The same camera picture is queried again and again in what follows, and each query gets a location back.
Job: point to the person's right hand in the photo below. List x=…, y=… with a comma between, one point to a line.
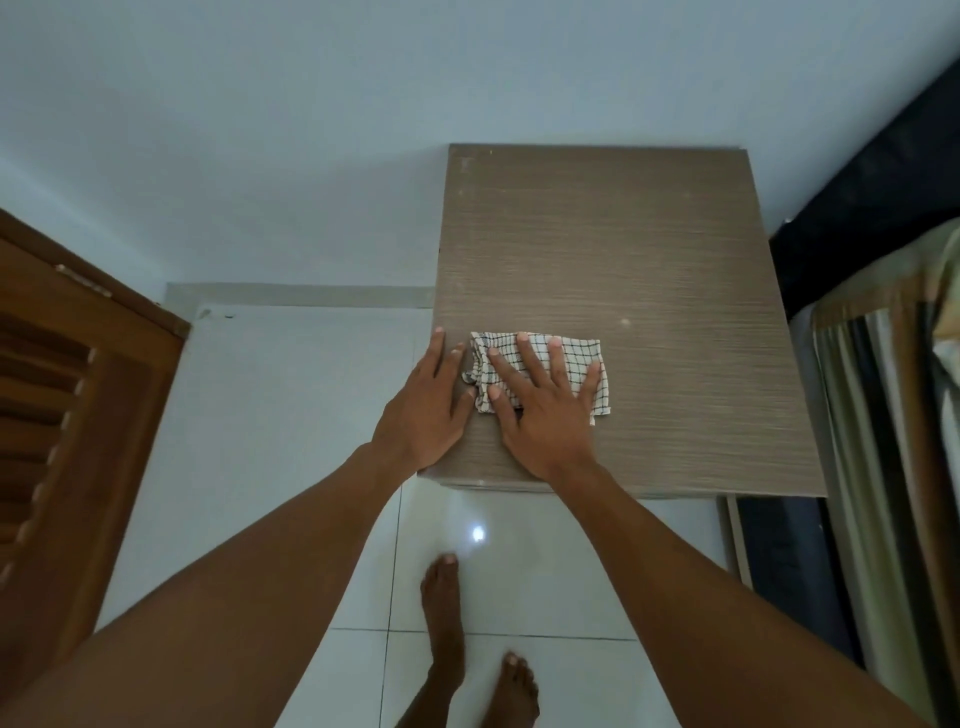
x=551, y=431

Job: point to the person's left hand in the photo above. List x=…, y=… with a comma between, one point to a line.
x=420, y=420

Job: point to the person's left middle finger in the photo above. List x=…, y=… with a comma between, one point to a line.
x=433, y=352

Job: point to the person's right thumb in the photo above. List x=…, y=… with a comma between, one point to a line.
x=502, y=412

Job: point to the person's right little finger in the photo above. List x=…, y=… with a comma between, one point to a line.
x=591, y=388

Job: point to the person's left thumb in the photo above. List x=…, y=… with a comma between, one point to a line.
x=465, y=409

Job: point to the person's right middle finger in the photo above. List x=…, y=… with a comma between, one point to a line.
x=534, y=362

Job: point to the white black checked cloth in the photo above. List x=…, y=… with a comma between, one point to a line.
x=581, y=360

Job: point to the person's right forearm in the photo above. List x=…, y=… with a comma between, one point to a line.
x=697, y=607

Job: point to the person's left forearm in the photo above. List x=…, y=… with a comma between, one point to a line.
x=225, y=607

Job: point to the person's left foot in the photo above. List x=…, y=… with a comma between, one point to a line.
x=442, y=622

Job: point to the person's foot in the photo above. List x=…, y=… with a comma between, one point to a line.
x=511, y=694
x=442, y=622

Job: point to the black bed base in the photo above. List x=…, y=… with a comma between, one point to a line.
x=795, y=570

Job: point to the person's right foot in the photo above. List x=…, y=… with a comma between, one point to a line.
x=511, y=694

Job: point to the striped green beige bed sheet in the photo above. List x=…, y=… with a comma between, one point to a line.
x=892, y=450

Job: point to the black bed headboard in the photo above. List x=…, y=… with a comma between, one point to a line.
x=877, y=187

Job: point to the metal door hinge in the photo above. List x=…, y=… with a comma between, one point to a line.
x=82, y=281

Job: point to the brown louvered wooden door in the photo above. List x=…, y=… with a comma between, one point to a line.
x=67, y=450

